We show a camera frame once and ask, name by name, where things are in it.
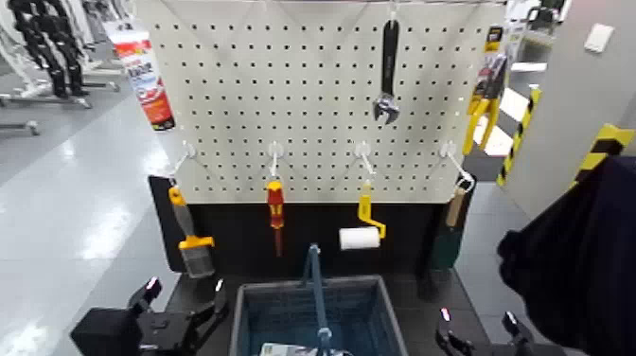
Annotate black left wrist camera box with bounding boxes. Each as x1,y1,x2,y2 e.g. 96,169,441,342
70,307,143,356

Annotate white wall switch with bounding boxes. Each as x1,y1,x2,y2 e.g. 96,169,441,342
584,23,616,54

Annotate black adjustable wrench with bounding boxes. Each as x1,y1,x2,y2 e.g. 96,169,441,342
372,18,401,125

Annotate yellow pliers in package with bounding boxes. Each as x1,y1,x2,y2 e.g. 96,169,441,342
462,26,509,156

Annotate yellow handled paint brush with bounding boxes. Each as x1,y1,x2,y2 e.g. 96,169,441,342
168,185,217,278

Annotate dark teal metal frame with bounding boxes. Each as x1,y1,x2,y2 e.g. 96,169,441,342
302,243,333,356

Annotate blue grey plastic crate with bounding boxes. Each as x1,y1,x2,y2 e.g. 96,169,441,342
228,275,410,356

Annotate wooden handled green tool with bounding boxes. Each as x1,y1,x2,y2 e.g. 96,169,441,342
429,186,470,272

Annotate red yellow screwdriver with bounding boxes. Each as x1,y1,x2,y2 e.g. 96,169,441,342
266,179,286,258

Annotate white metal stand frame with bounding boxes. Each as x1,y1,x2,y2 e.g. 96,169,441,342
0,19,120,136

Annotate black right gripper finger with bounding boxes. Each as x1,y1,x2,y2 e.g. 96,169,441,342
503,311,536,356
435,308,473,356

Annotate yellow handled paint roller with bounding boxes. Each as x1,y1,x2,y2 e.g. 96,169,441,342
339,181,387,251

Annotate white package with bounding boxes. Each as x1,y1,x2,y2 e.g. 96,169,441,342
260,343,349,356

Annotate red white sealant tube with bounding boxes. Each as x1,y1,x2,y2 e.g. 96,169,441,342
104,19,176,133

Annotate black equipment on shelf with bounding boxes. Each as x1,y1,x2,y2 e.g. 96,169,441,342
526,5,562,36

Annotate black humanoid robot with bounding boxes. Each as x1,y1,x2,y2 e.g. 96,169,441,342
7,0,91,98

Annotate white pegboard hook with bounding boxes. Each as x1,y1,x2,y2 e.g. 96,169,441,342
170,141,198,178
268,141,284,180
439,140,477,192
355,141,377,176

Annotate white perforated pegboard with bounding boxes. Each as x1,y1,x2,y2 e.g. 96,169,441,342
134,0,507,205

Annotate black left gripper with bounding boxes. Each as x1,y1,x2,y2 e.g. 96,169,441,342
128,276,229,356

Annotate black table back panel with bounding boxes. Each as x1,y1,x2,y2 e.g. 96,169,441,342
149,174,478,279

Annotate yellow black hazard corner guard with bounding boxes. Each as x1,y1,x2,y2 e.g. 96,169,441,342
496,86,542,187
571,124,636,187

